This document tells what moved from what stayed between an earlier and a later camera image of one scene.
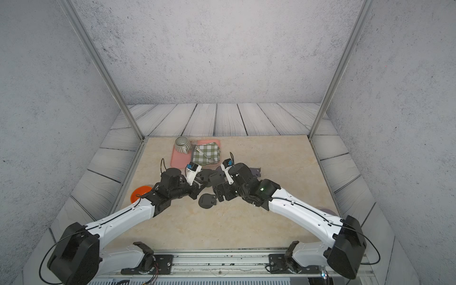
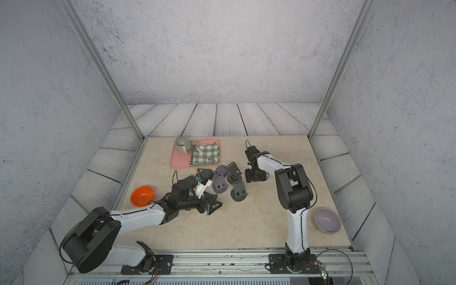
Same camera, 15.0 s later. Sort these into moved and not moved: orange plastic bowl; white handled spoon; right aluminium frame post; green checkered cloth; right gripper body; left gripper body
Moved: right gripper body; left gripper body
Not moved: orange plastic bowl; white handled spoon; green checkered cloth; right aluminium frame post
